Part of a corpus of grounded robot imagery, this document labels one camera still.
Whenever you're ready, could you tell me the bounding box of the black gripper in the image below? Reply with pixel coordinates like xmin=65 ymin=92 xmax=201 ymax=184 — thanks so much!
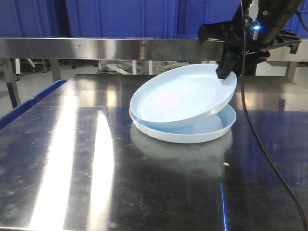
xmin=198 ymin=21 xmax=301 ymax=79

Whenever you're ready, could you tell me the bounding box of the light blue plate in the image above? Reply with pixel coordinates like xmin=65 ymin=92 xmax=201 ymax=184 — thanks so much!
xmin=129 ymin=104 xmax=236 ymax=144
xmin=130 ymin=64 xmax=237 ymax=128

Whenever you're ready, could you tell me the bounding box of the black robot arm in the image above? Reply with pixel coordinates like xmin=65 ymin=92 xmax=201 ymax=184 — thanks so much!
xmin=197 ymin=0 xmax=302 ymax=79

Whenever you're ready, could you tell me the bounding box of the right blue plastic crate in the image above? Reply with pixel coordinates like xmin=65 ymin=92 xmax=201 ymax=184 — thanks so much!
xmin=175 ymin=0 xmax=244 ymax=39

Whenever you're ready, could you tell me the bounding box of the blue plastic crate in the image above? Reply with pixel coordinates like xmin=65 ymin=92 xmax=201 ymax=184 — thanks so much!
xmin=0 ymin=0 xmax=70 ymax=38
xmin=175 ymin=0 xmax=244 ymax=39
xmin=66 ymin=0 xmax=179 ymax=39

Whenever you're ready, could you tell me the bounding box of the far right blue crate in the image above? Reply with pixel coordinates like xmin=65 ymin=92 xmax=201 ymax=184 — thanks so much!
xmin=283 ymin=5 xmax=308 ymax=39

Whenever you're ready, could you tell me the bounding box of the middle blue plastic crate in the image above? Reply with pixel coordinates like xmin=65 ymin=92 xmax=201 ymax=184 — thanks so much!
xmin=66 ymin=0 xmax=179 ymax=39

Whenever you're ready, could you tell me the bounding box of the left blue plastic crate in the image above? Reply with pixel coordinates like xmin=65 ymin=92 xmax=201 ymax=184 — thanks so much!
xmin=0 ymin=0 xmax=70 ymax=38

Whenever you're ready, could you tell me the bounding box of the right steel shelf post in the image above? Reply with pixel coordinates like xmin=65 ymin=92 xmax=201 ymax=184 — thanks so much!
xmin=285 ymin=62 xmax=298 ymax=82

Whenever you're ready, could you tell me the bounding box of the steel shelf post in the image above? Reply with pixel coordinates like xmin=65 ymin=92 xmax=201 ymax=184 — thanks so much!
xmin=285 ymin=62 xmax=298 ymax=82
xmin=50 ymin=59 xmax=62 ymax=82

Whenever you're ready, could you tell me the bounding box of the black cable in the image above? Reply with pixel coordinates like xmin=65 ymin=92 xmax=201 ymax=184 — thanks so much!
xmin=239 ymin=0 xmax=308 ymax=231

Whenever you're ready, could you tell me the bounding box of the white frame in background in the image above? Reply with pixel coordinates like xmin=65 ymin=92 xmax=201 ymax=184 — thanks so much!
xmin=98 ymin=60 xmax=218 ymax=75

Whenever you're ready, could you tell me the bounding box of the left steel shelf post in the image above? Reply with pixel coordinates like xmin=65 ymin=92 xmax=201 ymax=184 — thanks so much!
xmin=50 ymin=59 xmax=62 ymax=82

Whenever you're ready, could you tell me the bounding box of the stainless steel shelf rail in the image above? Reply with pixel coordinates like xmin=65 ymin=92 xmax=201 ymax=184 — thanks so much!
xmin=0 ymin=37 xmax=308 ymax=63

